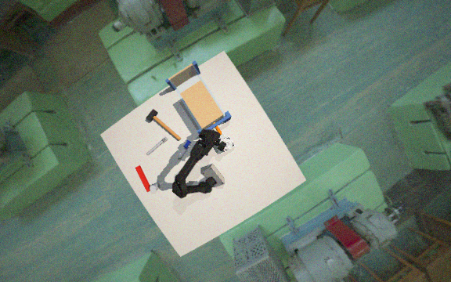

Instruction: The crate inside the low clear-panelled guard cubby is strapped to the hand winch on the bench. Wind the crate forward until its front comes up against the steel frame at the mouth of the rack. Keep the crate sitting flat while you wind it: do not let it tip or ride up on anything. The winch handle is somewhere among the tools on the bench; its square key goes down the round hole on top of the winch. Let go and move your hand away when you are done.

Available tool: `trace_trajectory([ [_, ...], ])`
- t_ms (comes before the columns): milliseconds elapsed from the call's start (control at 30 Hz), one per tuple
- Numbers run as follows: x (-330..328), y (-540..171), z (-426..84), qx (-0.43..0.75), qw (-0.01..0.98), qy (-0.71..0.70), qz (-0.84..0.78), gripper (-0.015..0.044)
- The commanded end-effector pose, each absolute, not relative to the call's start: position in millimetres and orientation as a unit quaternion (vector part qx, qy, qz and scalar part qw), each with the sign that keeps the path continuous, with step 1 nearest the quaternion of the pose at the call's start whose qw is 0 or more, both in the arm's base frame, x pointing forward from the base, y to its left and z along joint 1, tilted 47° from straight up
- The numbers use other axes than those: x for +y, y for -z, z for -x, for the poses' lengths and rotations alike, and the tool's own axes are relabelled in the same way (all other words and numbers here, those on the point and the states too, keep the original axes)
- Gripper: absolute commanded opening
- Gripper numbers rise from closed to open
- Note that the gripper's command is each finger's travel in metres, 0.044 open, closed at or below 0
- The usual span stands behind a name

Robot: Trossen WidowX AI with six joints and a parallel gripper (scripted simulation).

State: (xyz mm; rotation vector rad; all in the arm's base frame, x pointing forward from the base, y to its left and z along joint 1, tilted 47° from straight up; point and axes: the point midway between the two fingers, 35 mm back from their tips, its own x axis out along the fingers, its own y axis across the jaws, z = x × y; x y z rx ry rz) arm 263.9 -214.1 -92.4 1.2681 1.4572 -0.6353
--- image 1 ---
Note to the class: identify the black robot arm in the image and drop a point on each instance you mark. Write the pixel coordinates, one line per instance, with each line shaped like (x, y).
(179, 186)

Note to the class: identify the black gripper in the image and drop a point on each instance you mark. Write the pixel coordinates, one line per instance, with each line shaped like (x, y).
(221, 145)

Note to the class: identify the mallet with black head and wooden handle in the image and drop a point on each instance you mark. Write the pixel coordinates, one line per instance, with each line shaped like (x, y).
(152, 115)

